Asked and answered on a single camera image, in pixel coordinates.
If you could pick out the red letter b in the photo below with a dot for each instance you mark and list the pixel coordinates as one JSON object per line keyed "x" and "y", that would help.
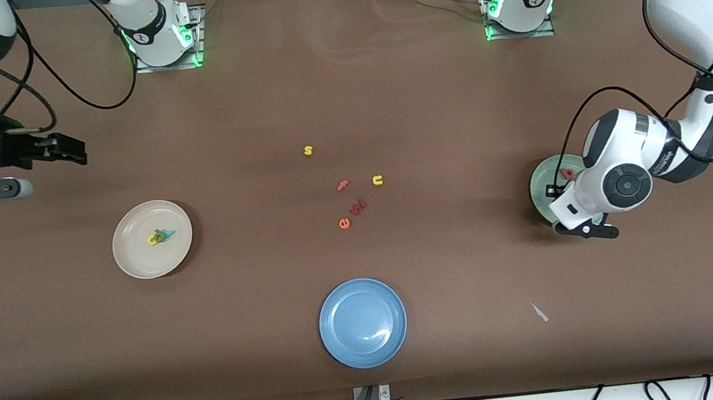
{"x": 567, "y": 172}

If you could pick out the small white paper scrap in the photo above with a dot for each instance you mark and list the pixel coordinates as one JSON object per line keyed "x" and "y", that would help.
{"x": 540, "y": 312}

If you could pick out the small metal clamp bracket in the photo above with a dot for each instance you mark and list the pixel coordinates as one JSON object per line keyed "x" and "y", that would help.
{"x": 384, "y": 395}

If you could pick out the light green plate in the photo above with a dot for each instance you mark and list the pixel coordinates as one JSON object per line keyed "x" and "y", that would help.
{"x": 543, "y": 177}

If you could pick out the pink letter f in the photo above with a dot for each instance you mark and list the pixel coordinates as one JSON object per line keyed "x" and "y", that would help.
{"x": 342, "y": 185}

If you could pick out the yellow letter d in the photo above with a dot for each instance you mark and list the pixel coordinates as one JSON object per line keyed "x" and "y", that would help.
{"x": 150, "y": 241}

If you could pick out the green letter p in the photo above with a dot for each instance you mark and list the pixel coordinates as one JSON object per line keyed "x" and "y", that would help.
{"x": 160, "y": 236}

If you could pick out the yellow letter u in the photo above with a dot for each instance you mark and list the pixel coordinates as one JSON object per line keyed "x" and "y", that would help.
{"x": 378, "y": 183}

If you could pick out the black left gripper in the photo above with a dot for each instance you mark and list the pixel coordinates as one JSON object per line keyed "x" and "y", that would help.
{"x": 553, "y": 191}

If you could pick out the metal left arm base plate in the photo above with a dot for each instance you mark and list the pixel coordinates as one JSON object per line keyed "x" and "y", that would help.
{"x": 522, "y": 35}

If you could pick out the beige brown plate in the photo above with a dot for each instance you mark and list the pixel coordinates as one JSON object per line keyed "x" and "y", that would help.
{"x": 138, "y": 260}

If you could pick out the orange letter e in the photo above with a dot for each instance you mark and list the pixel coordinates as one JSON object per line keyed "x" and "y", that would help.
{"x": 344, "y": 223}

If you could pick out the yellow letter s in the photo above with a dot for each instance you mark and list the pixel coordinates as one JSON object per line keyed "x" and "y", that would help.
{"x": 308, "y": 150}

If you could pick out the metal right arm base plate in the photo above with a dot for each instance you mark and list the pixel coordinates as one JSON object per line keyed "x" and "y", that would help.
{"x": 201, "y": 30}

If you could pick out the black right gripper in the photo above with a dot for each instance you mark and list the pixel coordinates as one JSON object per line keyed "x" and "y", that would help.
{"x": 17, "y": 146}

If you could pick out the dark red letter w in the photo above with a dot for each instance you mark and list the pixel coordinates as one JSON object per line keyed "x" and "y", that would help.
{"x": 358, "y": 207}

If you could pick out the brown table cover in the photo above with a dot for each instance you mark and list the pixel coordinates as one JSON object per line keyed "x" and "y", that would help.
{"x": 343, "y": 81}

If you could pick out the blue plate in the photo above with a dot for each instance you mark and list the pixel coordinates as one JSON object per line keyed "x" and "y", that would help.
{"x": 362, "y": 323}

